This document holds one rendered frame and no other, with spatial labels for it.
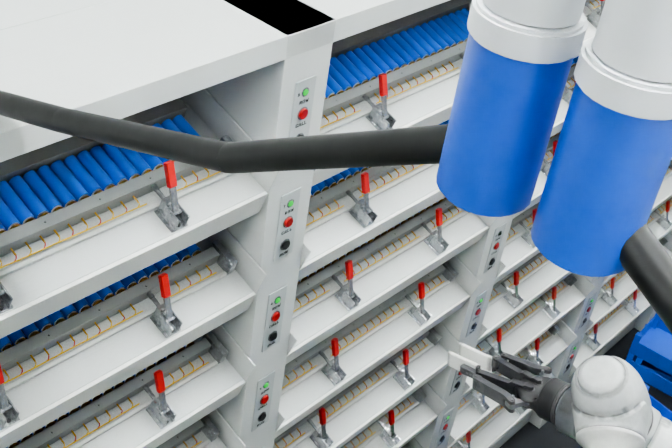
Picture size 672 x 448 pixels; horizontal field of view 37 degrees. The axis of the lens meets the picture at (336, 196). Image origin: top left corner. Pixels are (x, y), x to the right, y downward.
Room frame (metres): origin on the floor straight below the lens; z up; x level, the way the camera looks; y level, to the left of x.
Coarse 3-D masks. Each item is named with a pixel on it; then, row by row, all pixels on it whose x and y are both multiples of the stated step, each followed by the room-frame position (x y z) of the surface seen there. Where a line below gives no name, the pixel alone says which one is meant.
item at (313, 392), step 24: (456, 264) 1.79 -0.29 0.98; (456, 288) 1.76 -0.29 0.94; (432, 312) 1.67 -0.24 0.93; (384, 336) 1.57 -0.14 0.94; (408, 336) 1.59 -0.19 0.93; (312, 360) 1.45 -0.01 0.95; (360, 360) 1.49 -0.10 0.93; (384, 360) 1.55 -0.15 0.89; (312, 384) 1.40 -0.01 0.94; (288, 408) 1.33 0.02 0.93; (312, 408) 1.36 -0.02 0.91
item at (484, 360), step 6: (462, 348) 1.44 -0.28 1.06; (468, 348) 1.43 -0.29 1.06; (462, 354) 1.43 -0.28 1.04; (468, 354) 1.43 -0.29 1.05; (474, 354) 1.42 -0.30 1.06; (480, 354) 1.41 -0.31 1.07; (486, 354) 1.41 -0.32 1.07; (474, 360) 1.42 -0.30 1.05; (480, 360) 1.41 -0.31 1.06; (486, 360) 1.40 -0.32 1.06; (486, 366) 1.40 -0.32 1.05
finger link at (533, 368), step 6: (504, 354) 1.42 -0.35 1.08; (510, 354) 1.42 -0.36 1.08; (510, 360) 1.40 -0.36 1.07; (516, 360) 1.40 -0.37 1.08; (522, 360) 1.40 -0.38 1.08; (516, 366) 1.40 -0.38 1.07; (522, 366) 1.39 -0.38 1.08; (528, 366) 1.39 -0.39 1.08; (534, 366) 1.38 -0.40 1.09; (540, 366) 1.38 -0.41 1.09; (546, 366) 1.38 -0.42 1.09; (534, 372) 1.38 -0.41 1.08; (540, 372) 1.37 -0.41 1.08; (546, 372) 1.37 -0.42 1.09
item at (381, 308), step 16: (432, 272) 1.75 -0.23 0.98; (416, 288) 1.70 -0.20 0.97; (432, 288) 1.73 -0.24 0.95; (384, 304) 1.62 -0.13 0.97; (368, 320) 1.58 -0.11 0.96; (384, 320) 1.60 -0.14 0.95; (336, 336) 1.50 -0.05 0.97; (304, 352) 1.44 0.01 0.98; (288, 368) 1.39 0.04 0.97; (288, 384) 1.37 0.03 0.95
